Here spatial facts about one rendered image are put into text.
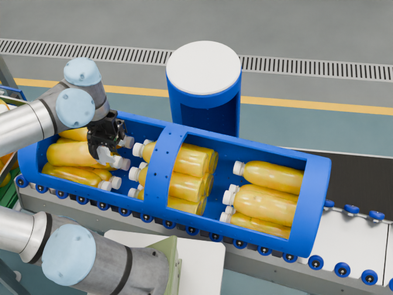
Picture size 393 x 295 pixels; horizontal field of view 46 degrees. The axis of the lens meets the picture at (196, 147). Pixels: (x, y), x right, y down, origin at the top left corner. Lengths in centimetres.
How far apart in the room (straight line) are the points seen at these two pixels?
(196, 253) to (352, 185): 148
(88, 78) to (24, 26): 283
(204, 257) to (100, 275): 33
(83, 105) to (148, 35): 262
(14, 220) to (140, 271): 29
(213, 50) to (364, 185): 117
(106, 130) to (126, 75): 206
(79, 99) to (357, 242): 96
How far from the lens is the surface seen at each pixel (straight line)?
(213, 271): 119
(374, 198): 255
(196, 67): 175
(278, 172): 133
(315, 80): 319
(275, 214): 127
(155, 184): 127
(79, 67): 108
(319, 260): 142
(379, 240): 154
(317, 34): 352
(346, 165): 262
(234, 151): 146
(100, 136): 122
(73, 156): 138
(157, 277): 102
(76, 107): 92
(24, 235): 107
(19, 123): 91
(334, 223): 153
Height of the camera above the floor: 226
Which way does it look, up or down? 54 degrees down
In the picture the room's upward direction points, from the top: 5 degrees counter-clockwise
